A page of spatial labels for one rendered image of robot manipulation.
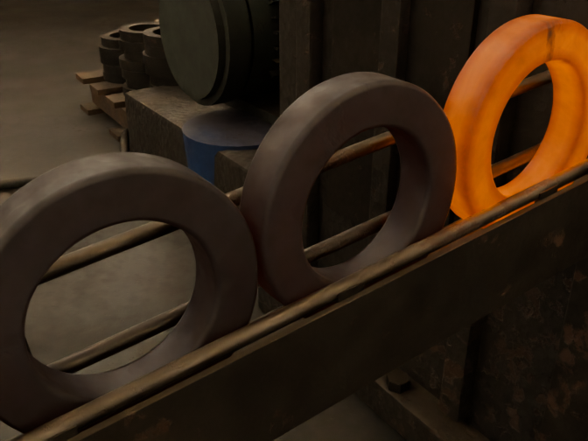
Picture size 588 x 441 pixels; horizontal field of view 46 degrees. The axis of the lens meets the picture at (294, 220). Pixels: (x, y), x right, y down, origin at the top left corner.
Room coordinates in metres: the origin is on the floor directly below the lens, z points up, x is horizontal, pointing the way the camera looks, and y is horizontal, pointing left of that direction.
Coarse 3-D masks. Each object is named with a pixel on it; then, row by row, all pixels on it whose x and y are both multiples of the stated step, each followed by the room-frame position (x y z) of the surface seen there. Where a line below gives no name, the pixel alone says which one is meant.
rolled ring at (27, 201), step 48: (48, 192) 0.33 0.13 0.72; (96, 192) 0.34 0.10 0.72; (144, 192) 0.35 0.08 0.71; (192, 192) 0.37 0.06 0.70; (0, 240) 0.31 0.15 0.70; (48, 240) 0.32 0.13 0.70; (192, 240) 0.39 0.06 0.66; (240, 240) 0.38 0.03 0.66; (0, 288) 0.30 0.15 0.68; (240, 288) 0.38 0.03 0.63; (0, 336) 0.30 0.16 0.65; (192, 336) 0.37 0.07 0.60; (0, 384) 0.30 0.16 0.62; (48, 384) 0.31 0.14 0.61; (96, 384) 0.34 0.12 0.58
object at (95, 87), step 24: (144, 24) 2.53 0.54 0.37; (120, 48) 2.42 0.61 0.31; (144, 48) 2.22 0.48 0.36; (96, 72) 2.74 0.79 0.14; (120, 72) 2.57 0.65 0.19; (144, 72) 2.37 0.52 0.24; (168, 72) 2.17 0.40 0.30; (96, 96) 2.68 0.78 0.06; (120, 96) 2.41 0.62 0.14; (120, 120) 2.46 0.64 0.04
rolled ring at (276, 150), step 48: (336, 96) 0.43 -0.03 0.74; (384, 96) 0.45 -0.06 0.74; (288, 144) 0.41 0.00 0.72; (336, 144) 0.42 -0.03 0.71; (432, 144) 0.48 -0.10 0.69; (288, 192) 0.40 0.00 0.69; (432, 192) 0.48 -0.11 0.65; (288, 240) 0.40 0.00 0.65; (384, 240) 0.48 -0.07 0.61; (288, 288) 0.40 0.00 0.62
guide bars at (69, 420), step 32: (544, 192) 0.52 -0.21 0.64; (480, 224) 0.48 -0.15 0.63; (416, 256) 0.44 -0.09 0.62; (352, 288) 0.41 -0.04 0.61; (256, 320) 0.38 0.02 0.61; (288, 320) 0.38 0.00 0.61; (192, 352) 0.35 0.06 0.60; (224, 352) 0.35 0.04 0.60; (128, 384) 0.32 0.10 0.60; (160, 384) 0.33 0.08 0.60; (64, 416) 0.30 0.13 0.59; (96, 416) 0.31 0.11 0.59
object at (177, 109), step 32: (160, 0) 1.95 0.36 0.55; (192, 0) 1.78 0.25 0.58; (224, 0) 1.71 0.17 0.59; (256, 0) 1.76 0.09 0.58; (160, 32) 1.96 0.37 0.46; (192, 32) 1.79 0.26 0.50; (224, 32) 1.69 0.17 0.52; (256, 32) 1.73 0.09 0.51; (192, 64) 1.80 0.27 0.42; (224, 64) 1.70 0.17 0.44; (256, 64) 1.74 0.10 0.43; (128, 96) 2.10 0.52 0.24; (160, 96) 2.06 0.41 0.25; (192, 96) 1.81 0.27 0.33; (224, 96) 1.74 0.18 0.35; (256, 96) 1.93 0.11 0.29; (128, 128) 2.11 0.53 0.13; (160, 128) 1.89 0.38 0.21; (224, 160) 1.59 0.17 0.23; (224, 192) 1.59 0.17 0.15
